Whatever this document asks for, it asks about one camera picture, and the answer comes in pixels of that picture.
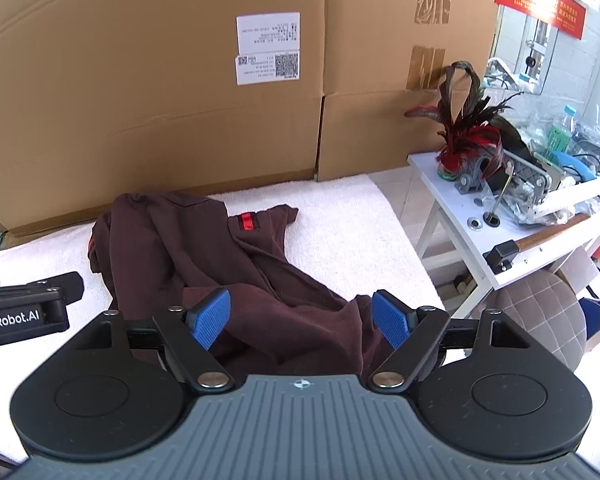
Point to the plain cardboard box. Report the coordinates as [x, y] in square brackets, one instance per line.
[370, 135]

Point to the red black feather ornament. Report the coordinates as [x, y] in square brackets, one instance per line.
[467, 140]

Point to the blue plastic item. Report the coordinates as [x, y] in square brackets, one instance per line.
[572, 162]

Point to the green label plastic bottle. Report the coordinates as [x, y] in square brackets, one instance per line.
[560, 135]

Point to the white plastic rail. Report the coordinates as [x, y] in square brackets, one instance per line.
[580, 195]

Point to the clear plastic bag pile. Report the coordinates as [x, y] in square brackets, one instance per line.
[597, 140]

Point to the grey quilted stool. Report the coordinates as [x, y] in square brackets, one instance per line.
[540, 305]

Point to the white terry towel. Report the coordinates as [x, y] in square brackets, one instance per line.
[340, 240]

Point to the grey metal bracket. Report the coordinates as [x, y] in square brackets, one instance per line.
[530, 175]

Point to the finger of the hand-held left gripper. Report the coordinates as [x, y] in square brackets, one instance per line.
[70, 285]

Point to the large cardboard box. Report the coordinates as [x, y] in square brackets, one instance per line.
[130, 60]

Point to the cardboard box with tape marks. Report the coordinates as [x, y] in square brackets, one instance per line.
[370, 25]

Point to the white label with square code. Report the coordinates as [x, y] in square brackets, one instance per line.
[260, 70]

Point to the white side table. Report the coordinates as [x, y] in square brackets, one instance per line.
[450, 195]

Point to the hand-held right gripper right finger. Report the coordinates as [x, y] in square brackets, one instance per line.
[390, 317]

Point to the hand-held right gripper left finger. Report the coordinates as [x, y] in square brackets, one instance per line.
[207, 317]

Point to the grey metal clamp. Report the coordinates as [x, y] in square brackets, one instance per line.
[469, 180]

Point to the dark brown polo shirt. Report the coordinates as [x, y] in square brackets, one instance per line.
[190, 250]

